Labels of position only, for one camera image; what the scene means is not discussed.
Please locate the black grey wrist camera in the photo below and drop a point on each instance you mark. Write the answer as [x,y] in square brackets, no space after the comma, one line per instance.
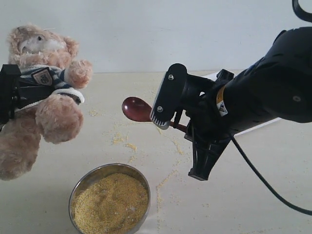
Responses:
[178,91]

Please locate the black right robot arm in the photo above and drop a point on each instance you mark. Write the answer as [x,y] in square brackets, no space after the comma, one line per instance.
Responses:
[278,85]

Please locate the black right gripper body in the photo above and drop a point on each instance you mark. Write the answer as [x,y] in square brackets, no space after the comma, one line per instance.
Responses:
[206,123]

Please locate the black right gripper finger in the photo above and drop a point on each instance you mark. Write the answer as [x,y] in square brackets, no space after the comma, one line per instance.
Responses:
[205,157]

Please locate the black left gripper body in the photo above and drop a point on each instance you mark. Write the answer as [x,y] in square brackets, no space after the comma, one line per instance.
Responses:
[9,95]

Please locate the round steel bowl of millet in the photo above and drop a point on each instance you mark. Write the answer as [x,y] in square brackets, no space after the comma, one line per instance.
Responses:
[110,199]

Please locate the beige teddy bear striped sweater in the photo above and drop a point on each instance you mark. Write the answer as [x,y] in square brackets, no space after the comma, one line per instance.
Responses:
[46,58]

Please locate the dark red wooden spoon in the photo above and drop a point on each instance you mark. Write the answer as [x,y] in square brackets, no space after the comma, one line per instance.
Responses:
[139,108]

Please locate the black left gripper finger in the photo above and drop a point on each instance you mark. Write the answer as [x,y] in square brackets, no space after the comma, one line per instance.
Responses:
[30,92]

